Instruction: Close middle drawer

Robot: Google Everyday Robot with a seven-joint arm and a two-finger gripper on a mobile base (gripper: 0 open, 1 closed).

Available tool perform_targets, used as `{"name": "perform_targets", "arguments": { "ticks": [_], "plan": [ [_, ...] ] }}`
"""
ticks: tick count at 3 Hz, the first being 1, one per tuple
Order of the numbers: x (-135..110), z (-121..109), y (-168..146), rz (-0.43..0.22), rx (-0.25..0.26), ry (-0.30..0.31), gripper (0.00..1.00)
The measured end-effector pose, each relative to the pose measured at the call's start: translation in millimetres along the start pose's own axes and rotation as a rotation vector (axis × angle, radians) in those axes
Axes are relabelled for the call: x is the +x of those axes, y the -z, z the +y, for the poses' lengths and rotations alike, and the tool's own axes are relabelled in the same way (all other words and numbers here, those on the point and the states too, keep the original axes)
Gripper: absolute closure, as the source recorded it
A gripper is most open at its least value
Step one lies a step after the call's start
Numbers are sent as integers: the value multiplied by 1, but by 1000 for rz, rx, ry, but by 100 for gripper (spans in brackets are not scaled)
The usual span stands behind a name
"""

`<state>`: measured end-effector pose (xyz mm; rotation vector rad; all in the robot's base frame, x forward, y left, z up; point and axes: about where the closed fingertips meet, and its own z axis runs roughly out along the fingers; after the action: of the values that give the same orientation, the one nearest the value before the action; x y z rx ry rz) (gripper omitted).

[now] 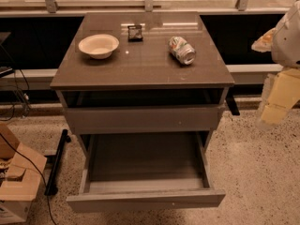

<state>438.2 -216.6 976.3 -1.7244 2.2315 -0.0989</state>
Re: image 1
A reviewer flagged grey drawer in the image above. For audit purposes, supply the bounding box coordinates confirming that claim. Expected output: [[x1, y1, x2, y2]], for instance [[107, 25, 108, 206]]
[[67, 132, 225, 213], [65, 105, 224, 135]]

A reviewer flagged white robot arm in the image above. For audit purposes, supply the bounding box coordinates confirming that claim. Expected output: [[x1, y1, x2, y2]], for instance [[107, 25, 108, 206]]
[[251, 0, 300, 129]]

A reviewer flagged grey top drawer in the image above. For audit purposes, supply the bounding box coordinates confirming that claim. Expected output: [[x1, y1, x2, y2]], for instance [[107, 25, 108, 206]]
[[65, 105, 224, 135]]

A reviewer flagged grey drawer cabinet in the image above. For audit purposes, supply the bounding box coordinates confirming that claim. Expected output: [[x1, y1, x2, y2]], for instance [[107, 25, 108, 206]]
[[51, 12, 234, 151]]

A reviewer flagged black bar behind cabinet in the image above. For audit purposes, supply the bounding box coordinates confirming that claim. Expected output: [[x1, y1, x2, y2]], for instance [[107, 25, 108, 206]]
[[226, 88, 240, 116]]

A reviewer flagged crushed soda can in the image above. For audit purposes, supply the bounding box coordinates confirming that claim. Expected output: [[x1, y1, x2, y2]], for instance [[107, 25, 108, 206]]
[[168, 37, 196, 66]]

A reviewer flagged small black snack packet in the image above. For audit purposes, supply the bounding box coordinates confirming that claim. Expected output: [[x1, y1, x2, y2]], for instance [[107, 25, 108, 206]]
[[127, 25, 143, 41]]

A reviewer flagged white paper bowl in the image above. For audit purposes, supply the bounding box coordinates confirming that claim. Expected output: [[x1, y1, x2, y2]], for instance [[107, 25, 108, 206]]
[[78, 34, 119, 59]]

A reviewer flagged black floor stand bar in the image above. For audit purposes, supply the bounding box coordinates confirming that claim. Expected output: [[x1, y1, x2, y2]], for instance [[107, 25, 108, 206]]
[[45, 129, 71, 196]]

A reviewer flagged open cardboard box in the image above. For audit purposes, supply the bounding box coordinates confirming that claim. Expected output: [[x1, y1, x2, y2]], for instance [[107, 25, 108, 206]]
[[0, 124, 46, 224]]

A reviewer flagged black cable on floor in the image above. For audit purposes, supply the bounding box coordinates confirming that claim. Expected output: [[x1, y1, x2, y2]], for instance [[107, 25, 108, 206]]
[[0, 131, 59, 225]]

